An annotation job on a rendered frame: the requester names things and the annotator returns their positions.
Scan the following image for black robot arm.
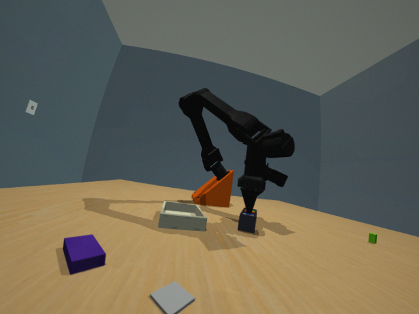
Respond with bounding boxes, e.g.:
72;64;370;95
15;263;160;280
178;88;295;187

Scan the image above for purple block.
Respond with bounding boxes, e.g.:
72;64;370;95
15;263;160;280
63;234;106;275

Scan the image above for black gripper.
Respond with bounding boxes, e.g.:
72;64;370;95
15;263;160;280
237;157;266;214

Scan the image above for small green block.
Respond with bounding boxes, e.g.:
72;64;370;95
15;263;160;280
369;233;377;244

